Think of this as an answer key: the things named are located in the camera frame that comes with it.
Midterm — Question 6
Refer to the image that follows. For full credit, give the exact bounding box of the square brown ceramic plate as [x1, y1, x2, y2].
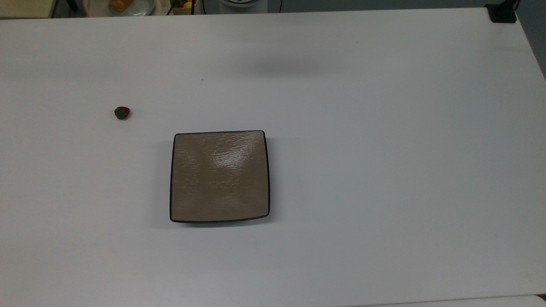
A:
[170, 130, 271, 224]

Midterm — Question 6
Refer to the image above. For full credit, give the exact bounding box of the white plate with orange food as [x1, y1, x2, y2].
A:
[83, 0, 156, 17]

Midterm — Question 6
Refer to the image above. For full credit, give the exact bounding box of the box with yellow fruit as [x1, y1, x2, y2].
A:
[166, 0, 197, 16]

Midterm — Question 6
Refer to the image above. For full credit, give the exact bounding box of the black table clamp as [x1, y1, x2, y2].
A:
[485, 0, 519, 23]

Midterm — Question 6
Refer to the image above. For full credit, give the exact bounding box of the beige wooden board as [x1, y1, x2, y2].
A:
[0, 0, 58, 19]

